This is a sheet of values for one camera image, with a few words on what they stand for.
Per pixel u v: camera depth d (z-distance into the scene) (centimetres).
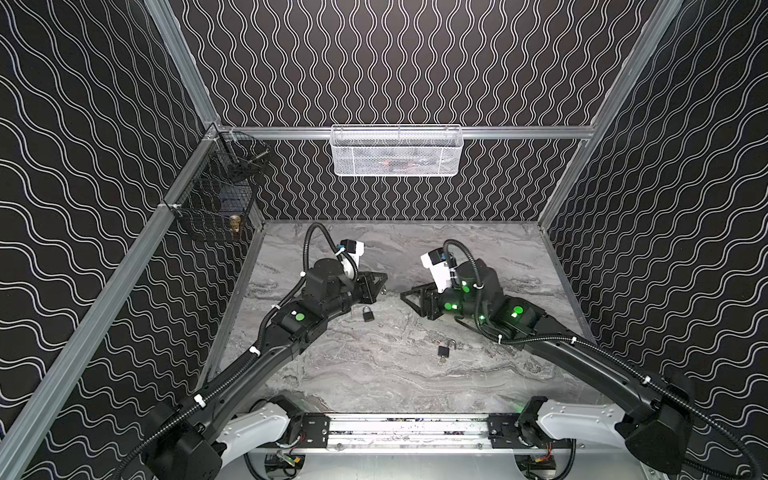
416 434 75
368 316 95
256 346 47
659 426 38
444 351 88
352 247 66
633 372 42
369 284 63
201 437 39
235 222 83
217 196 91
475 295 53
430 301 61
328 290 55
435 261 63
